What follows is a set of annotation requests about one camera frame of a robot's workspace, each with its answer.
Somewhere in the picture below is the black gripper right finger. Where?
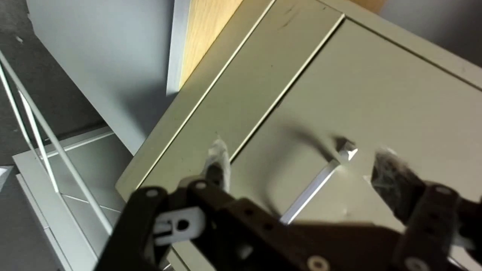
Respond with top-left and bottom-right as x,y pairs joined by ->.
369,149 -> 459,231

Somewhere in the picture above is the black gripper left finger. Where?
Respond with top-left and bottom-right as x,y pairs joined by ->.
179,139 -> 238,207

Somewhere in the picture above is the silver drawer pull handle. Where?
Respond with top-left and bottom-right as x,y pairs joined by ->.
277,135 -> 360,225

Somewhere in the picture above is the beige filing cabinet drawer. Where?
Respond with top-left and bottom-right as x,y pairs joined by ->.
227,13 -> 482,271

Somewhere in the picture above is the beige metal filing cabinet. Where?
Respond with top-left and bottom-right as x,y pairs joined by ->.
114,0 -> 482,271

